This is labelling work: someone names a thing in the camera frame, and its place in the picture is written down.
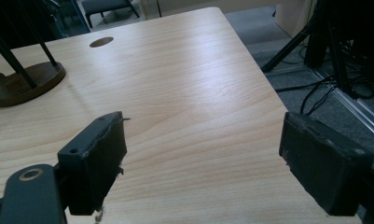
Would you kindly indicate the light wooden cabinet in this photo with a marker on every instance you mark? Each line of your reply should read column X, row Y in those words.
column 292, row 15

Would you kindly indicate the grey bench with black legs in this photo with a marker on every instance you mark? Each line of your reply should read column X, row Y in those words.
column 105, row 4

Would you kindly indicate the black tripod stand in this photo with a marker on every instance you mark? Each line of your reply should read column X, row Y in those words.
column 287, row 49

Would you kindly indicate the dark wooden cup holder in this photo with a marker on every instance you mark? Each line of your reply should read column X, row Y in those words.
column 23, row 88

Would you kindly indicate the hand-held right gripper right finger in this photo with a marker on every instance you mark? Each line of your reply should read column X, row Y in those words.
column 324, row 165

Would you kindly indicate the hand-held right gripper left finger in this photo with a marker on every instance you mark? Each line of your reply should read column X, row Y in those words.
column 91, row 161

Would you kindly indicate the aluminium floor rail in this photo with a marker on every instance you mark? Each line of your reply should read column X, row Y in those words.
column 358, row 109

